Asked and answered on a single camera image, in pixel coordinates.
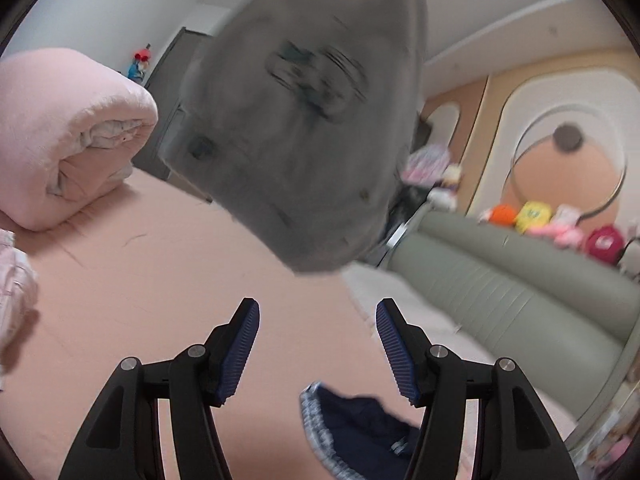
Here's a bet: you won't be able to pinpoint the light blue cartoon pajama garment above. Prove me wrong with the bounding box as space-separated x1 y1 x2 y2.
160 0 426 273

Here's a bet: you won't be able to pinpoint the pink clothes pile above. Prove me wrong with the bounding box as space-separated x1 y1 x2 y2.
0 230 39 382

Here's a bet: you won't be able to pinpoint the grey-green padded headboard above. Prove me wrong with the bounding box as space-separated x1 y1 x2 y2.
386 211 639 422

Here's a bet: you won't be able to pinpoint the navy striped shorts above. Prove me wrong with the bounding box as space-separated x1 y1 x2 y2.
299 382 420 480

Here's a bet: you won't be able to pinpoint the pink bed sheet mattress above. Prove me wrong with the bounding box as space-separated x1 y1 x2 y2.
1 172 421 479

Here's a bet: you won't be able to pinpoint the pink white bunny plush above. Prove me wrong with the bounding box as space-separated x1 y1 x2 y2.
525 205 585 250

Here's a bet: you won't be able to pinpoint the red strawberry bear plush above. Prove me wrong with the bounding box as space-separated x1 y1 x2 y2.
585 224 626 266

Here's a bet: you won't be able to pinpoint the orange carrot plush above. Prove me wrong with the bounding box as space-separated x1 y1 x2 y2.
478 204 518 228

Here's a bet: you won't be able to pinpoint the yellow SpongeBob plush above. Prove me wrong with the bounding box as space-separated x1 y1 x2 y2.
514 202 553 234

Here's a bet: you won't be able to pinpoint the rolled pink quilt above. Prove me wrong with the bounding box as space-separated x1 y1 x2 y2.
1 48 158 231

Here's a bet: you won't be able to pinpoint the grey room door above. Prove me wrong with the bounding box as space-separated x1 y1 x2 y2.
134 27 210 203

